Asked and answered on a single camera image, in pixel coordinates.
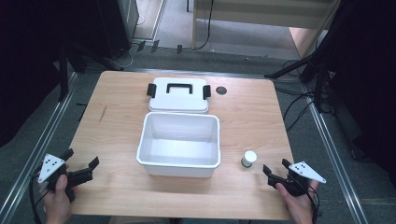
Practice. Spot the person's right hand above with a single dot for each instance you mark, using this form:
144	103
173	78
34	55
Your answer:
297	207

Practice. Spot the aluminium floor rail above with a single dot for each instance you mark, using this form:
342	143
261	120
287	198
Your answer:
34	149
336	155

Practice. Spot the small jar white cap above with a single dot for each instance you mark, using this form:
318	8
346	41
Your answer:
249	158

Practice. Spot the white plastic storage box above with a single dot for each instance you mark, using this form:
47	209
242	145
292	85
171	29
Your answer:
179	146

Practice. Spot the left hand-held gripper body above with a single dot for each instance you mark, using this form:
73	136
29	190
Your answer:
49	166

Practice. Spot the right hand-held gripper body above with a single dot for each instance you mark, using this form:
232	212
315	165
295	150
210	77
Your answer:
295	180

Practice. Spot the dark round table grommet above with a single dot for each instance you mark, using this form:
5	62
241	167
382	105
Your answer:
221	90

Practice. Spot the person's left hand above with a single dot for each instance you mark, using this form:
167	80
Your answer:
57	202

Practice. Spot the small black floor bracket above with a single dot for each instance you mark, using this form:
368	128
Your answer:
141	45
155	46
179	48

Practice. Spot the dark cabinet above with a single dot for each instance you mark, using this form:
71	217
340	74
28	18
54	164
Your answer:
116	25

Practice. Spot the light wooden furniture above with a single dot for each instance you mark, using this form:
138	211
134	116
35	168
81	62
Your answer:
264	12

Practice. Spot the black tripod stand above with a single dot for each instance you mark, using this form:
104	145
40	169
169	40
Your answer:
308	65

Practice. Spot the black metal stand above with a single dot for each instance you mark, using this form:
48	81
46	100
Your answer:
63	74

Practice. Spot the black curtain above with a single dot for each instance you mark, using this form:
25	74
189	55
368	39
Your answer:
367	77
31	62

